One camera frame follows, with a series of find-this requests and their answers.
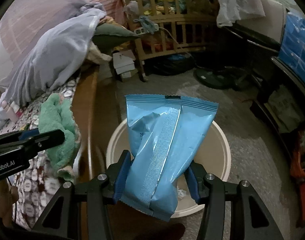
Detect green towel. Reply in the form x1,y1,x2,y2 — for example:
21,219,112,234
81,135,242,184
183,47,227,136
39,93,81,182

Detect blue foil snack bag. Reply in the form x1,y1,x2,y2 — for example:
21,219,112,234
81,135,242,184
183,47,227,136
121,94,219,221

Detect beige trash bin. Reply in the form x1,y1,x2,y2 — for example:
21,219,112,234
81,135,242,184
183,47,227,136
106,119,232,218

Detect person's left hand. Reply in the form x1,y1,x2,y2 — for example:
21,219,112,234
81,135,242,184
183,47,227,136
0,179,18,228

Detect pink water bottle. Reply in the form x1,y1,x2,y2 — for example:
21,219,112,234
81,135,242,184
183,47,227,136
1,100,18,122

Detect white pill bottle magenta label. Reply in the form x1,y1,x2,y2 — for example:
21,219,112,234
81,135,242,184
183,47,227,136
11,101,24,118

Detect patterned maroon bed sheet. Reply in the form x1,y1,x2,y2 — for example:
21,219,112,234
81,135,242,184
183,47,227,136
0,79,79,229

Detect lavender blue blanket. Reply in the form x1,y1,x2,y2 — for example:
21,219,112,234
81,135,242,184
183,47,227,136
0,2,107,130

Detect white cardboard box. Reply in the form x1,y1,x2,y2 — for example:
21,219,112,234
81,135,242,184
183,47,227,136
112,50,137,79

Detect pink striped pillow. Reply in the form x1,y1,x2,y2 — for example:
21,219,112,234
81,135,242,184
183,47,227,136
0,0,122,87

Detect white power strip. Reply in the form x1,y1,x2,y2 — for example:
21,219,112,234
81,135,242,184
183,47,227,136
133,24,159,35

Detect blue storage bag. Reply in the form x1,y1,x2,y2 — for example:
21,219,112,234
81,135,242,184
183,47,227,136
278,12,305,83

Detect wooden crib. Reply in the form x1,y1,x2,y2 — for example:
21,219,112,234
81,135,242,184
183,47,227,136
121,0,219,82

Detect white plastic bag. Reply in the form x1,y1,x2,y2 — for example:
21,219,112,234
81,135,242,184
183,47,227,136
199,0,267,28

